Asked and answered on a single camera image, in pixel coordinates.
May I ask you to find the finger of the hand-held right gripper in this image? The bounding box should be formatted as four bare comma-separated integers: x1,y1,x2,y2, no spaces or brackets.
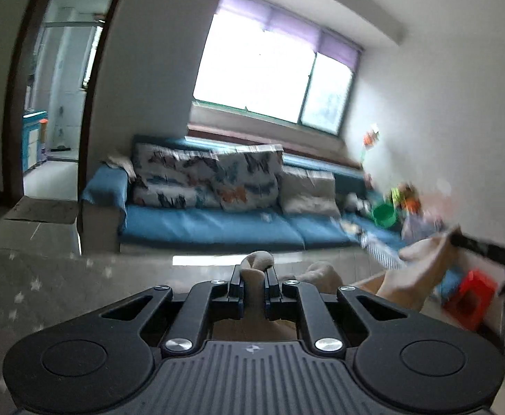
449,225,505,271

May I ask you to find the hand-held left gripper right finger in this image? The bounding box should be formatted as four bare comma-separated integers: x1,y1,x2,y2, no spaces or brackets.
263,266,411,357

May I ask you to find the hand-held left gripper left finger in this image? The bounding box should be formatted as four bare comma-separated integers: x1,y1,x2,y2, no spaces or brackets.
99,265,247,357

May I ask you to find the cream garment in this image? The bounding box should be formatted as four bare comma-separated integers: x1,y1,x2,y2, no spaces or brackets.
211,238,458,342

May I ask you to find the red plastic box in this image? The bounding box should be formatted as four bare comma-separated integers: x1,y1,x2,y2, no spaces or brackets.
444,269,499,332

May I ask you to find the blue sofa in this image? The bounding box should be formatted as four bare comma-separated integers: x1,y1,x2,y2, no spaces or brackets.
80,136,413,253

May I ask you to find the pile of colourful toys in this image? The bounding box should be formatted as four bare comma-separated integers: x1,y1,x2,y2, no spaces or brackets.
390,183,423,213

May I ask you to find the green plastic bucket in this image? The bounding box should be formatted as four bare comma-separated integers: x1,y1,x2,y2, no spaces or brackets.
371,201,398,228

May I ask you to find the beige pillow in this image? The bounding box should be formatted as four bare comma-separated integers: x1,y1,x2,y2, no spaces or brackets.
278,168,342,219

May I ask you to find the butterfly print pillow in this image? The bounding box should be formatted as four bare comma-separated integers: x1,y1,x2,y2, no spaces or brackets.
211,146,284,213
131,142,224,209

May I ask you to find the small grey toy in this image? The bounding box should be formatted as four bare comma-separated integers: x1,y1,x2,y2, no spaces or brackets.
345,191,371,215

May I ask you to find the beige blanket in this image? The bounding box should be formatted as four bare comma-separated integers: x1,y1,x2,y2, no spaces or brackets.
102,155,135,179

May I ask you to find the brown doormat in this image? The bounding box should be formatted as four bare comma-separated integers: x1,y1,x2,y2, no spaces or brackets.
3,196,79,225

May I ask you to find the window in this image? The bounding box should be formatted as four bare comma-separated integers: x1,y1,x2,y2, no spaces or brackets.
192,6,358,137

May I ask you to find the blue cabinet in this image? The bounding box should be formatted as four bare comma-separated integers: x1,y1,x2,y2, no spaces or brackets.
21,110,48,170

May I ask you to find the purple roller blind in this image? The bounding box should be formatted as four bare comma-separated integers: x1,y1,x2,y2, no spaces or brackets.
215,0,362,73

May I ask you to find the colourful wall decoration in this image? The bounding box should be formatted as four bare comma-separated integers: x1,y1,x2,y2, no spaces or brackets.
362,126,382,153

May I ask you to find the dark wooden door frame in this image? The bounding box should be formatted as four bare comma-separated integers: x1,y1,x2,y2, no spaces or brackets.
4,0,133,203

